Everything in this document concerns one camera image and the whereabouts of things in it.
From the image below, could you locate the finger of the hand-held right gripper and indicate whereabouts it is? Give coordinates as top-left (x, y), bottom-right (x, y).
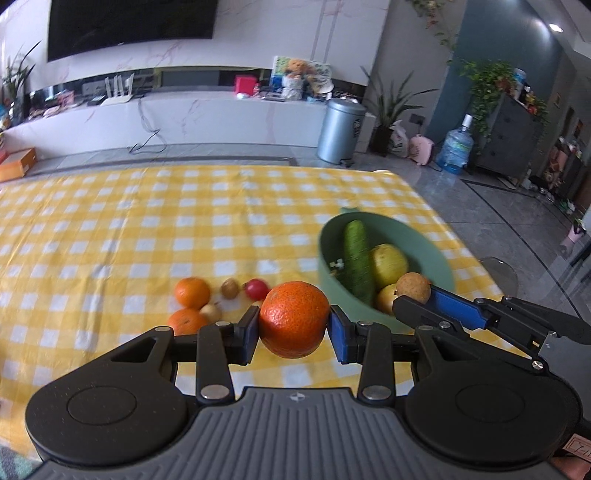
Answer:
top-left (429, 285), bottom-right (527, 347)
top-left (392, 296), bottom-right (551, 379)

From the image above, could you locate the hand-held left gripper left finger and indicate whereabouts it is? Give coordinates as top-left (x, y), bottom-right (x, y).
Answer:
top-left (99, 305), bottom-right (260, 403)

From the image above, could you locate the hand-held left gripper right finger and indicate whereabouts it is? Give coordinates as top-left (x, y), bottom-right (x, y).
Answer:
top-left (329, 305), bottom-right (481, 403)

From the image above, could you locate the yellow-green pear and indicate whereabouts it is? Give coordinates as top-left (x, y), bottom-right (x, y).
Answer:
top-left (375, 284), bottom-right (400, 316)

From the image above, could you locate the red tomato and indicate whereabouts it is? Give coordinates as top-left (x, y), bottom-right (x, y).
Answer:
top-left (244, 279), bottom-right (270, 301)

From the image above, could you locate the orange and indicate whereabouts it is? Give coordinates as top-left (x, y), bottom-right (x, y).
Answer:
top-left (174, 277), bottom-right (211, 310)
top-left (259, 281), bottom-right (331, 359)
top-left (167, 308), bottom-right (208, 336)

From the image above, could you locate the yellow-brown pear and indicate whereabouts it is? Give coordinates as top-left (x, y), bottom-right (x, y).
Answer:
top-left (369, 244), bottom-right (410, 291)

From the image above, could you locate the green colander bowl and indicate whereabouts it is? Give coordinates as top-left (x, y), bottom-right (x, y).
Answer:
top-left (318, 208), bottom-right (455, 331)

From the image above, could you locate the green cucumber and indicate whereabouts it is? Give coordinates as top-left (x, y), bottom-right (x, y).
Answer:
top-left (343, 220), bottom-right (376, 306)

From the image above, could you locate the clear plastic chair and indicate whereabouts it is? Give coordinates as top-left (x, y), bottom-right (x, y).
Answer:
top-left (480, 256), bottom-right (519, 302)

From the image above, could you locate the blue water jug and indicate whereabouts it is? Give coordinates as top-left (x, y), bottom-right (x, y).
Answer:
top-left (436, 114), bottom-right (475, 175)

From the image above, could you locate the pink pig-shaped appliance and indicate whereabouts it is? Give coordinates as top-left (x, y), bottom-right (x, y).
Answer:
top-left (409, 134), bottom-right (437, 166)

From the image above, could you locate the yellow checked tablecloth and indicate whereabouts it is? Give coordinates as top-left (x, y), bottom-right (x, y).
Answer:
top-left (0, 165), bottom-right (505, 462)

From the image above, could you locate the white plastic bag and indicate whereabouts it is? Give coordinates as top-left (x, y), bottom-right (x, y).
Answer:
top-left (390, 120), bottom-right (410, 158)

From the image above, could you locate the grey drawer cabinet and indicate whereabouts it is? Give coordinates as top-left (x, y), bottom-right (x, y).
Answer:
top-left (475, 95), bottom-right (551, 179)

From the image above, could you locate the silver pedal trash can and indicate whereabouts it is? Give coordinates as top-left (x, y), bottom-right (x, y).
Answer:
top-left (316, 98), bottom-right (368, 167)

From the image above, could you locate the tall-leaved potted plant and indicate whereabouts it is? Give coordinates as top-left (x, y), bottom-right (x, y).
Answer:
top-left (360, 65), bottom-right (440, 156)

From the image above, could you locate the white marble TV cabinet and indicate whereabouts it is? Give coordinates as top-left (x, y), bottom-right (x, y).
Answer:
top-left (0, 85), bottom-right (370, 154)

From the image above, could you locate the trailing ivy plant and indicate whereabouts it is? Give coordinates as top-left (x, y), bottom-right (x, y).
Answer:
top-left (455, 60), bottom-right (519, 145)

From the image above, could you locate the group of small bottles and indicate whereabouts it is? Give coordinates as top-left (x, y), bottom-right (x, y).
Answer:
top-left (512, 68), bottom-right (551, 114)

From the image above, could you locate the round paper fan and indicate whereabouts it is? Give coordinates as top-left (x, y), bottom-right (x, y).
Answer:
top-left (307, 62), bottom-right (334, 93)

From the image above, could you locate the teddy bear bouquet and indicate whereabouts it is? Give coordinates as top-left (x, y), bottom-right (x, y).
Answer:
top-left (281, 58), bottom-right (308, 100)

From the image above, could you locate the green picture board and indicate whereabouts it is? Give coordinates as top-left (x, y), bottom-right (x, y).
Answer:
top-left (271, 55), bottom-right (290, 91)

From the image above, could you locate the white wifi router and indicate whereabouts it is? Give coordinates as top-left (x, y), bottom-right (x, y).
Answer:
top-left (100, 74), bottom-right (137, 106)

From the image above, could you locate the orange cardboard box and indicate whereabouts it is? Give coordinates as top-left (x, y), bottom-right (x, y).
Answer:
top-left (0, 148), bottom-right (38, 184)

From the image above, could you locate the hanging vine plant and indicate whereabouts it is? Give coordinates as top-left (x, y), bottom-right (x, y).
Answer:
top-left (406, 0), bottom-right (459, 52)

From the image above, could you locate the black curved television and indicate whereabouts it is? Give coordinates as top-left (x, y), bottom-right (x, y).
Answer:
top-left (47, 0), bottom-right (219, 63)

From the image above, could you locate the green plant in vase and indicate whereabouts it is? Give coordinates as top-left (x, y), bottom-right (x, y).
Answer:
top-left (0, 41), bottom-right (41, 126)

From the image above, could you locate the black power cable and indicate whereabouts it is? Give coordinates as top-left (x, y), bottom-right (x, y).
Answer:
top-left (128, 99), bottom-right (167, 154)

